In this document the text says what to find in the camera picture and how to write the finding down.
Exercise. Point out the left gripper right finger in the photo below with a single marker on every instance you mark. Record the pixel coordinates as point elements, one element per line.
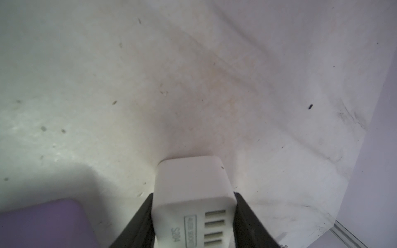
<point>249,232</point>

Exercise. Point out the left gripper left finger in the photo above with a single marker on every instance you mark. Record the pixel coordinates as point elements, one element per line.
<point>139,232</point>

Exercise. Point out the white power strip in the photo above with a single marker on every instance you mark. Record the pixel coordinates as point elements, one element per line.
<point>193,204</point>

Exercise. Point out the purple power strip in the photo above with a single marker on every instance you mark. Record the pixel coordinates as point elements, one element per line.
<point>60,223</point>

